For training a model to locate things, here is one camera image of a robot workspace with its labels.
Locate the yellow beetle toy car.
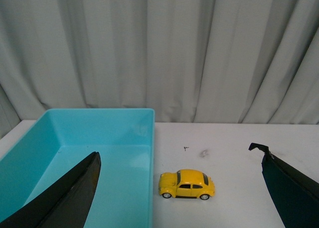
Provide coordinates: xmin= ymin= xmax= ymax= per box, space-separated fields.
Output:
xmin=158 ymin=169 xmax=215 ymax=200

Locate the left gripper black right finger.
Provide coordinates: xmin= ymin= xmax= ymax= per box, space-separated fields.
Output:
xmin=249 ymin=143 xmax=319 ymax=228

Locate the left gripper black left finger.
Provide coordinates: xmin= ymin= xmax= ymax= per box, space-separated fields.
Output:
xmin=0 ymin=152 xmax=101 ymax=228

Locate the turquoise plastic storage bin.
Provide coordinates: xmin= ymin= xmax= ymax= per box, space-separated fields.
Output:
xmin=0 ymin=109 xmax=155 ymax=228

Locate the grey pleated curtain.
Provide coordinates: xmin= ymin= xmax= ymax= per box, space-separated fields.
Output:
xmin=0 ymin=0 xmax=319 ymax=135

